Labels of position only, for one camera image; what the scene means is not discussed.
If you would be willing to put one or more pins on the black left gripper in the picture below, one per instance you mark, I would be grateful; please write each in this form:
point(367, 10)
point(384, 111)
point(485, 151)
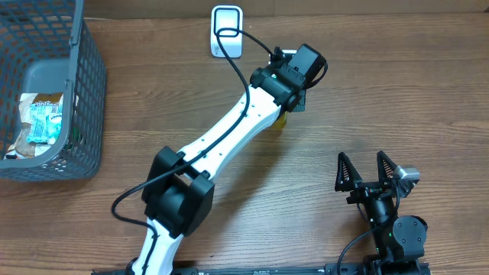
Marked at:
point(303, 105)

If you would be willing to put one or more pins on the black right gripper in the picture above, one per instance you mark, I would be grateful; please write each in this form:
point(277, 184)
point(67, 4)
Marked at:
point(371, 192)

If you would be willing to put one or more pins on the yellow oil bottle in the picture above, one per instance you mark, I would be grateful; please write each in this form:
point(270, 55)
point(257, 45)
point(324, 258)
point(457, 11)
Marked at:
point(281, 122)

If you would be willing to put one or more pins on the teal snack packet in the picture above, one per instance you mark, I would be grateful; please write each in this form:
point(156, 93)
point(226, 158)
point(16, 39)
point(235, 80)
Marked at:
point(46, 122)

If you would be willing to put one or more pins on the brown snack bag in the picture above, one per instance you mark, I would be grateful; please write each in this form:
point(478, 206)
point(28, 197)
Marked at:
point(21, 149)

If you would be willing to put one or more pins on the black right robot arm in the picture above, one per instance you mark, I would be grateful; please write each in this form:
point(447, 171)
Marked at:
point(399, 240)

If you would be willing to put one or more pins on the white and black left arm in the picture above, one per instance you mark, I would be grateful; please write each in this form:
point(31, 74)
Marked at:
point(179, 190)

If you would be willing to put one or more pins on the dark grey plastic basket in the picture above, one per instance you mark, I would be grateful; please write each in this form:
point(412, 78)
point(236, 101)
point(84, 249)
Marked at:
point(48, 51)

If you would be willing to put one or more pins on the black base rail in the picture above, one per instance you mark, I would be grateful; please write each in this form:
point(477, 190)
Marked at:
point(260, 270)

